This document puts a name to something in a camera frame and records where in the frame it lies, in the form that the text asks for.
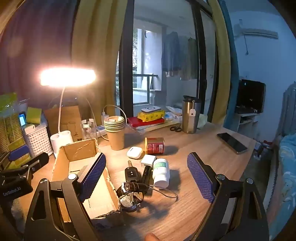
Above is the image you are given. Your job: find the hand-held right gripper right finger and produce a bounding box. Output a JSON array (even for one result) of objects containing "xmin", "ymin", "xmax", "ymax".
[{"xmin": 187, "ymin": 152, "xmax": 270, "ymax": 241}]

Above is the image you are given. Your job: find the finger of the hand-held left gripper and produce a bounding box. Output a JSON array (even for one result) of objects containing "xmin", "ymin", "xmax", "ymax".
[
  {"xmin": 21, "ymin": 152, "xmax": 50, "ymax": 174},
  {"xmin": 8, "ymin": 144, "xmax": 31, "ymax": 163}
]

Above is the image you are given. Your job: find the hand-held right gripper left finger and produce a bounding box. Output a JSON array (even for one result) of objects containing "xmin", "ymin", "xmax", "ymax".
[{"xmin": 24, "ymin": 152, "xmax": 107, "ymax": 241}]

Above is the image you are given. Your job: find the cardboard box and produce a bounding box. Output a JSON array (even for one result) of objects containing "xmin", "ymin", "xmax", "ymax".
[{"xmin": 51, "ymin": 138, "xmax": 124, "ymax": 229}]

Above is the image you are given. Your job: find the black car key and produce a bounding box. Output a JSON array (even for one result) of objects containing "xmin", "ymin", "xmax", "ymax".
[{"xmin": 125, "ymin": 160, "xmax": 139, "ymax": 183}]

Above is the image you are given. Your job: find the white pill bottle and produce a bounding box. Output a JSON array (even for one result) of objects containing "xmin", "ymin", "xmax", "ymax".
[{"xmin": 152, "ymin": 158, "xmax": 170, "ymax": 189}]

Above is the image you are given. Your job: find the dark leather wristwatch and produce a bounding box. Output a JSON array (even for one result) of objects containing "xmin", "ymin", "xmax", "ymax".
[{"xmin": 116, "ymin": 182, "xmax": 151, "ymax": 212}]

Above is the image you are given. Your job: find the white earbuds case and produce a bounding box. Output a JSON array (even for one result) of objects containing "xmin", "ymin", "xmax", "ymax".
[{"xmin": 126, "ymin": 146, "xmax": 143, "ymax": 159}]

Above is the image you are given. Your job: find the black flashlight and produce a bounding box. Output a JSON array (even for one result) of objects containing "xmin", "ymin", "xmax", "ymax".
[{"xmin": 142, "ymin": 166, "xmax": 153, "ymax": 186}]

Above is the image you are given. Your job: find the white charger adapter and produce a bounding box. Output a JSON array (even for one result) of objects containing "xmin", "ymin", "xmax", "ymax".
[{"xmin": 140, "ymin": 155, "xmax": 156, "ymax": 168}]

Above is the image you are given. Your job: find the red tin can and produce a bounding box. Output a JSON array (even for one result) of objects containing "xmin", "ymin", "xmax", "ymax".
[{"xmin": 145, "ymin": 137, "xmax": 165, "ymax": 155}]

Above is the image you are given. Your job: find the white plastic basket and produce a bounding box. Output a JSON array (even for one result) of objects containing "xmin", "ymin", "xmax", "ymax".
[{"xmin": 24, "ymin": 124, "xmax": 54, "ymax": 158}]

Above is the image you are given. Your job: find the green carton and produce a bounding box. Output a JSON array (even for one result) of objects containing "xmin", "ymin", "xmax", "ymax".
[{"xmin": 0, "ymin": 93, "xmax": 30, "ymax": 169}]

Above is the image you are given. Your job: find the white desk lamp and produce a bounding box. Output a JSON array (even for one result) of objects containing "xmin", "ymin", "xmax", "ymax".
[{"xmin": 40, "ymin": 68, "xmax": 96, "ymax": 159}]

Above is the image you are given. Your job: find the small lit screen device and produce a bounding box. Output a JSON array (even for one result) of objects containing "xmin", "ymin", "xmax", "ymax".
[{"xmin": 18, "ymin": 111, "xmax": 27, "ymax": 127}]

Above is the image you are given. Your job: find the yellow-green sponge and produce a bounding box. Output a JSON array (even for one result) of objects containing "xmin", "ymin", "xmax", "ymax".
[{"xmin": 26, "ymin": 107, "xmax": 42, "ymax": 124}]

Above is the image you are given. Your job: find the stack of paper cups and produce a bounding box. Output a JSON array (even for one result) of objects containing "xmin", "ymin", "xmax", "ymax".
[{"xmin": 104, "ymin": 116, "xmax": 126, "ymax": 151}]

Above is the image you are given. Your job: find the black smartphone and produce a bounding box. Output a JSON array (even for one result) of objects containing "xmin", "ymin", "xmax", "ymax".
[{"xmin": 217, "ymin": 133, "xmax": 248, "ymax": 155}]

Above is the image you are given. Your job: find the white power strip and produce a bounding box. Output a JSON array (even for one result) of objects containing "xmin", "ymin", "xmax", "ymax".
[{"xmin": 96, "ymin": 125, "xmax": 108, "ymax": 138}]

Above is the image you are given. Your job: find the brown cardboard lamp package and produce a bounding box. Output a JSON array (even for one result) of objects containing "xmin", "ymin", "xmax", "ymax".
[{"xmin": 44, "ymin": 105, "xmax": 84, "ymax": 142}]

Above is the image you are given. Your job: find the steel tumbler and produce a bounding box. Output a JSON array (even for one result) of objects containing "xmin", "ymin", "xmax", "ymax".
[{"xmin": 182, "ymin": 95, "xmax": 201, "ymax": 134}]

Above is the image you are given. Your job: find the pale green cloth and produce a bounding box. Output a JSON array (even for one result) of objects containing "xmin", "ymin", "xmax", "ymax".
[{"xmin": 198, "ymin": 113, "xmax": 210, "ymax": 129}]

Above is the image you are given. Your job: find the white tissue packet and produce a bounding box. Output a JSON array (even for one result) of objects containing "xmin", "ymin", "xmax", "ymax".
[{"xmin": 165, "ymin": 107, "xmax": 183, "ymax": 122}]

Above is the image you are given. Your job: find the red book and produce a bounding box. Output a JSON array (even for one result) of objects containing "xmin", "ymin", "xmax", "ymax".
[{"xmin": 127, "ymin": 116, "xmax": 165, "ymax": 128}]

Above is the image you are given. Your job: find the white shelf unit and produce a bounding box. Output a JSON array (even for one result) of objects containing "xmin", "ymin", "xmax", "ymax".
[{"xmin": 231, "ymin": 109, "xmax": 259, "ymax": 135}]

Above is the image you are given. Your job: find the yellow wipes packet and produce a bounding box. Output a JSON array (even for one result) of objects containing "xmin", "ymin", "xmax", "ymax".
[{"xmin": 138, "ymin": 111, "xmax": 166, "ymax": 122}]

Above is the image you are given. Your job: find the white flat device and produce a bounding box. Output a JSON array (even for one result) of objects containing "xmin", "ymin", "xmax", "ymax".
[{"xmin": 141, "ymin": 106, "xmax": 162, "ymax": 114}]

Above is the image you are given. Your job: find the blue printed blanket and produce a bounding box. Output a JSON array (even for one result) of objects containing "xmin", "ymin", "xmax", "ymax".
[{"xmin": 269, "ymin": 133, "xmax": 296, "ymax": 241}]

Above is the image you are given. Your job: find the black monitor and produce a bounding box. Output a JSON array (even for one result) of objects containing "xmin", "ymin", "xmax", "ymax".
[{"xmin": 236, "ymin": 79, "xmax": 266, "ymax": 114}]

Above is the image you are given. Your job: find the blue curtain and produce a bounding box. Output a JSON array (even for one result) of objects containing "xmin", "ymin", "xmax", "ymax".
[{"xmin": 220, "ymin": 0, "xmax": 240, "ymax": 132}]

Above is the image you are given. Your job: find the dark purple curtain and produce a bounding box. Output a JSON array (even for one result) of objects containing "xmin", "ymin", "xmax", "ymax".
[{"xmin": 0, "ymin": 0, "xmax": 79, "ymax": 109}]

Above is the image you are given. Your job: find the narrow yellow curtain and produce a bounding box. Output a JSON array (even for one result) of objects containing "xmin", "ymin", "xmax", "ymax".
[{"xmin": 208, "ymin": 0, "xmax": 232, "ymax": 126}]

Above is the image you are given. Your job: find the balcony railing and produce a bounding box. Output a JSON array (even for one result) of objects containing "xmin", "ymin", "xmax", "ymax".
[{"xmin": 133, "ymin": 74, "xmax": 160, "ymax": 91}]

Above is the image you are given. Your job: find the hanging olive garment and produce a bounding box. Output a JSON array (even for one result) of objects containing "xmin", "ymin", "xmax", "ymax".
[{"xmin": 180, "ymin": 36, "xmax": 199, "ymax": 80}]

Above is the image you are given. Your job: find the wide yellow curtain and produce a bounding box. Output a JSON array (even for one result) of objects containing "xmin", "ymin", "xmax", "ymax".
[{"xmin": 72, "ymin": 0, "xmax": 135, "ymax": 135}]

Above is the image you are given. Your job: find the hanging grey-blue shirt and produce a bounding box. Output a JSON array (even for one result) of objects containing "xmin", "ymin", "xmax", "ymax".
[{"xmin": 162, "ymin": 31, "xmax": 182, "ymax": 72}]

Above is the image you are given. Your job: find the white air conditioner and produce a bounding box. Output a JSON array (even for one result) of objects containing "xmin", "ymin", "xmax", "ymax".
[{"xmin": 233, "ymin": 22, "xmax": 279, "ymax": 40}]

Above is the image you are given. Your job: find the white charging cable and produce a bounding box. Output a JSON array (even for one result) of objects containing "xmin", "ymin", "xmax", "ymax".
[{"xmin": 102, "ymin": 104, "xmax": 127, "ymax": 131}]

